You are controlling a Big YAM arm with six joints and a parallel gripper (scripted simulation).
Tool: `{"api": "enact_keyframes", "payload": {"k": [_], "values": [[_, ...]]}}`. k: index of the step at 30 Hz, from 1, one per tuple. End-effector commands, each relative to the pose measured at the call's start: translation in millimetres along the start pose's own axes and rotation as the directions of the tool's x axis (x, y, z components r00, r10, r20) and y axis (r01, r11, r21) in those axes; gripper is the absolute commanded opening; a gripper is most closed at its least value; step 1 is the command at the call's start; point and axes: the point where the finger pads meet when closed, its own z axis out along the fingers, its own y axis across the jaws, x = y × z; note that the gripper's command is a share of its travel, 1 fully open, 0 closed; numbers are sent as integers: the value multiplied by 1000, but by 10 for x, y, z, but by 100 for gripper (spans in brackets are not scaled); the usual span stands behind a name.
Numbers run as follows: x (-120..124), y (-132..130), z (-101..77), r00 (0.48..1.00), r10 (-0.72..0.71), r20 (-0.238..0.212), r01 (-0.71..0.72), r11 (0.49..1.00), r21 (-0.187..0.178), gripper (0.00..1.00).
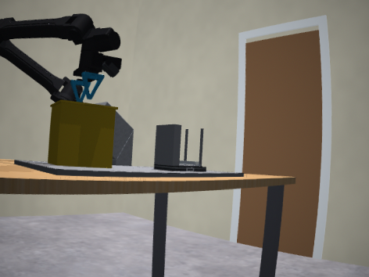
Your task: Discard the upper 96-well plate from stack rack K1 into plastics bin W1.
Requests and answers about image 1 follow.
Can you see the yellow open-top bin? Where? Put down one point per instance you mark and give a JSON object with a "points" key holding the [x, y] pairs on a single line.
{"points": [[81, 134]]}

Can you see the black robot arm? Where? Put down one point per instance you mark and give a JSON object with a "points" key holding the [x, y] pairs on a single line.
{"points": [[73, 28]]}

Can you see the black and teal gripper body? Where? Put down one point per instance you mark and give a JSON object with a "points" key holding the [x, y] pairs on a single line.
{"points": [[85, 64]]}

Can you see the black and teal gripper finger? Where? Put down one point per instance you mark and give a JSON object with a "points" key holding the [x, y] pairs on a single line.
{"points": [[73, 84], [85, 77]]}

